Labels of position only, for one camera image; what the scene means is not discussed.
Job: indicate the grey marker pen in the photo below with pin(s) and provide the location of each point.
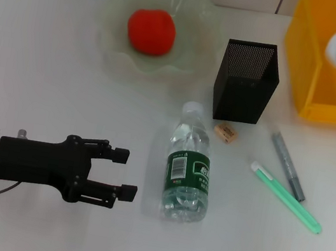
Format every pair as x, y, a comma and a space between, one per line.
288, 166

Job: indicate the green pen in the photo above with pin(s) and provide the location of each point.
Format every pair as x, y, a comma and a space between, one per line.
285, 196

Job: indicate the black mesh pen holder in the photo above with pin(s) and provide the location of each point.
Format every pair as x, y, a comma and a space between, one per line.
241, 92

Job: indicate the green glass fruit bowl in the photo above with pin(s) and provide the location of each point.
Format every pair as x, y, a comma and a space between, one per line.
161, 28

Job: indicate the clear green-label water bottle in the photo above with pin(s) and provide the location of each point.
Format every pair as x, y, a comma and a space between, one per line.
190, 168

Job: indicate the yellow plastic bin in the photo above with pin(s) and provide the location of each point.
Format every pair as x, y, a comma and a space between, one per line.
329, 88

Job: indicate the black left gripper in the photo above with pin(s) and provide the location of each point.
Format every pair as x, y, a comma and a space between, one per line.
39, 162

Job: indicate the red-orange toy orange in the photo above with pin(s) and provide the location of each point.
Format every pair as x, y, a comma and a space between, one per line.
151, 31

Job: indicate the tan eraser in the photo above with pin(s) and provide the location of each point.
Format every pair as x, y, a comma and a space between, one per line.
225, 133

